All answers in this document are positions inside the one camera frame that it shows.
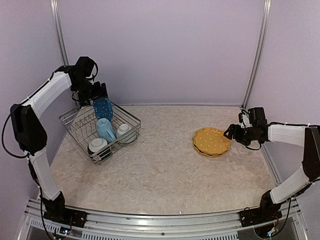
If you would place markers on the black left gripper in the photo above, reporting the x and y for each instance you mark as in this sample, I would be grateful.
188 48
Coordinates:
100 91

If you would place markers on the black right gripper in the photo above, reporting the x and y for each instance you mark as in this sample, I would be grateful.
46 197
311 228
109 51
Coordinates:
232 128

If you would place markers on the blue dotted plate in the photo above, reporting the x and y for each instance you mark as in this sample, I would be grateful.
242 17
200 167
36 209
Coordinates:
103 108

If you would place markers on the yellow dotted plate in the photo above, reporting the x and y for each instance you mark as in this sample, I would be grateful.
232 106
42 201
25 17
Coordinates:
212 148
208 133

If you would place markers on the light blue mug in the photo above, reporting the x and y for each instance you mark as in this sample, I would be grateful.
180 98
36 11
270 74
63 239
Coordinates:
105 130

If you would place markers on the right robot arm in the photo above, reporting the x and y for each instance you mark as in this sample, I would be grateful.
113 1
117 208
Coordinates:
298 144

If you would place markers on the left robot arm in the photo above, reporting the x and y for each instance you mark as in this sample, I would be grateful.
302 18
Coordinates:
30 134

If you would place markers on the small pale ribbed cup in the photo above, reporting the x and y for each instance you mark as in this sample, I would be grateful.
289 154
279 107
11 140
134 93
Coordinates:
123 131

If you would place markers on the dark teal white bowl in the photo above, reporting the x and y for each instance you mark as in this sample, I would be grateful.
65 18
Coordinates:
97 146

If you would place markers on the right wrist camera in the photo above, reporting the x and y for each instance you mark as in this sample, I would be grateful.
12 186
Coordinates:
254 117

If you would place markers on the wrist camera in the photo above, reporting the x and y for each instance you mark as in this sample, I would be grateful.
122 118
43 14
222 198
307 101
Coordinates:
254 117
88 67

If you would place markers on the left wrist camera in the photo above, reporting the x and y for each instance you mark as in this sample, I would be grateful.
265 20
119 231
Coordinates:
88 67

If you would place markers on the metal wire dish rack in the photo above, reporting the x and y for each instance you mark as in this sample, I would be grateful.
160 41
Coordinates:
81 124

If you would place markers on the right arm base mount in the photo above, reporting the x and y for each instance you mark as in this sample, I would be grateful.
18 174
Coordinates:
260 212

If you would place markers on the left aluminium frame post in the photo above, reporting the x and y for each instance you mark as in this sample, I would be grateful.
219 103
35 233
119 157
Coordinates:
55 11

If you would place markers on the aluminium frame post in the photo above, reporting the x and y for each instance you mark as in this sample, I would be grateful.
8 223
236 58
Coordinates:
55 11
258 52

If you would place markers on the front aluminium rail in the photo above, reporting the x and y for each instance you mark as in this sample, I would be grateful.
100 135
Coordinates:
103 225

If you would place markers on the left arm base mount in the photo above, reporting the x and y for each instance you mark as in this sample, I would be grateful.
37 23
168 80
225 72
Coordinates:
65 215

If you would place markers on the right aluminium frame post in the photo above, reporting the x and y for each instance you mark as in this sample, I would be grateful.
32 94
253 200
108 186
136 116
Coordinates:
258 52

